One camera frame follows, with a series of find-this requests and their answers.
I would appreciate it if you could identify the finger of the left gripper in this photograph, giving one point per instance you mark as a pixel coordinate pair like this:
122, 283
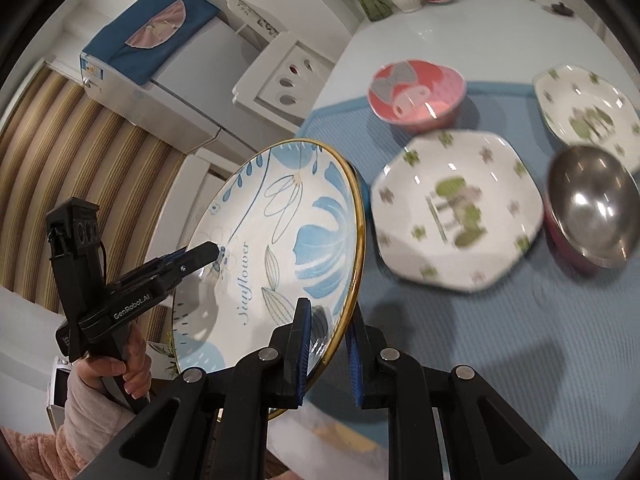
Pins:
165, 269
186, 261

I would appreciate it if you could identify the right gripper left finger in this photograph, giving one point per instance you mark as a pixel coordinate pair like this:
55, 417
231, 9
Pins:
293, 343

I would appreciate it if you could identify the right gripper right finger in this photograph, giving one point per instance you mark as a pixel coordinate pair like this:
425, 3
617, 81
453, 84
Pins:
368, 375

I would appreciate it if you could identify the blue sunflower round plate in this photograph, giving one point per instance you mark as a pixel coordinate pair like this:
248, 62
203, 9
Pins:
289, 224

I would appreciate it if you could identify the large hexagonal forest plate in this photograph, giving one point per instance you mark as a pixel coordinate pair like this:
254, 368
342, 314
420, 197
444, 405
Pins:
455, 209

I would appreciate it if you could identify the pink cartoon melamine bowl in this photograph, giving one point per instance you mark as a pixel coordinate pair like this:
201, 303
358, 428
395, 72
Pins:
416, 96

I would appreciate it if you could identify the pink steel bowl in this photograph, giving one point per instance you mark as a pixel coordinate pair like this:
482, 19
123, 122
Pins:
591, 206

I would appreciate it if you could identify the small hexagonal forest plate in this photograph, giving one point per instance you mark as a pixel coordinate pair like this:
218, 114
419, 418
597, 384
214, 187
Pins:
582, 108

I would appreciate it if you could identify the pink sleeved left forearm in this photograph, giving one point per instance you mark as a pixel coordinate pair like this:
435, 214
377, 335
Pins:
91, 422

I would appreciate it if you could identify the person's left hand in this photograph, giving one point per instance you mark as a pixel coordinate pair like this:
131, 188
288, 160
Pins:
135, 371

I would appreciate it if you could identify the potted green plant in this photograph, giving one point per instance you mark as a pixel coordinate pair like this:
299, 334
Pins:
164, 362

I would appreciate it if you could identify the white refrigerator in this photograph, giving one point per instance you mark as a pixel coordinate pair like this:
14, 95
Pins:
188, 102

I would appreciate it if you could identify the blue textured table mat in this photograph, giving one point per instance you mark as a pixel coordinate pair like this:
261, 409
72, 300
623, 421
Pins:
562, 349

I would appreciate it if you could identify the white chair far left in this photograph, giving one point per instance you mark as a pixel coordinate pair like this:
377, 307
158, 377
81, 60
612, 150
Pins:
283, 82

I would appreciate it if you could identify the blue fridge cover cloth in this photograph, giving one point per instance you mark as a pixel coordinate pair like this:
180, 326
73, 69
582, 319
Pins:
145, 35

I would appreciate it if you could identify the small black table object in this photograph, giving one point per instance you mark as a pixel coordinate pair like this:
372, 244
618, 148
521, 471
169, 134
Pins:
561, 9

